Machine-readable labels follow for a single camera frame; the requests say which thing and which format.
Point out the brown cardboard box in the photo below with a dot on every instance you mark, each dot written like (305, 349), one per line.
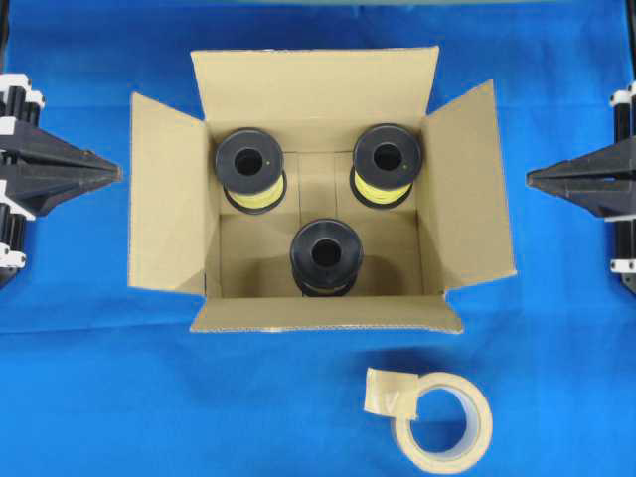
(452, 231)

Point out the blue table cloth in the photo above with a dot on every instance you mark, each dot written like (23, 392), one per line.
(99, 379)

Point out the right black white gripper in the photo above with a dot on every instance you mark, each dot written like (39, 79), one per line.
(613, 200)

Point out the black spool front centre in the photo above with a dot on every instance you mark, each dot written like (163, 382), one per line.
(326, 256)

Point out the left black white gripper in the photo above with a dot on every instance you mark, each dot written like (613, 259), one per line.
(29, 192)

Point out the beige packing tape roll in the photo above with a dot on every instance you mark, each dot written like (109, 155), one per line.
(396, 394)

